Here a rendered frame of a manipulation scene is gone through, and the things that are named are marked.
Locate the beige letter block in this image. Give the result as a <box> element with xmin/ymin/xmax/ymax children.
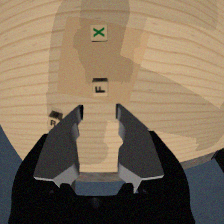
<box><xmin>92</xmin><ymin>78</ymin><xmax>108</xmax><ymax>97</ymax></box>
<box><xmin>90</xmin><ymin>24</ymin><xmax>108</xmax><ymax>42</ymax></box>
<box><xmin>48</xmin><ymin>110</ymin><xmax>63</xmax><ymax>127</ymax></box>

